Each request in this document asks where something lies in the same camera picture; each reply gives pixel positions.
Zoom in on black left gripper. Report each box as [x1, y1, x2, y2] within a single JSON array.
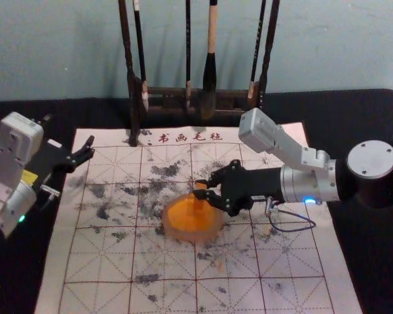
[[22, 135, 96, 186]]

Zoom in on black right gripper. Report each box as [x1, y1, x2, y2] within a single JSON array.
[[192, 159, 284, 217]]

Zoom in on round orange ink dish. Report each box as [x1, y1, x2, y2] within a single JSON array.
[[161, 192, 226, 243]]

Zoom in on dark wooden brush rack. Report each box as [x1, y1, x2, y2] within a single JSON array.
[[117, 0, 281, 147]]

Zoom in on white felt mat red grid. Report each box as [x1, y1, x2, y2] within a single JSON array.
[[34, 122, 364, 314]]

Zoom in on thin dark brush white tip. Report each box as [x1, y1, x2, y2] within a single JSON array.
[[132, 0, 151, 111]]

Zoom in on thin dark brush brown tip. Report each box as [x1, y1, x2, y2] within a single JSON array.
[[247, 0, 267, 108]]

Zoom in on black table cloth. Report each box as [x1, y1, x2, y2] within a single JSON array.
[[0, 88, 393, 314]]

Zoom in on thin dark left gripper cable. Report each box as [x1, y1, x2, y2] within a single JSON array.
[[35, 184, 62, 212]]

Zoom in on thin dark gripper cable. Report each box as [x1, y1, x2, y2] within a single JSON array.
[[35, 184, 62, 212], [264, 196, 317, 234]]

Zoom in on thin dark right gripper cable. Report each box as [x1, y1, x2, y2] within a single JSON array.
[[264, 196, 317, 234]]

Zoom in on large tan-handled black brush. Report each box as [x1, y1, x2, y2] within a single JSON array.
[[198, 0, 219, 120]]

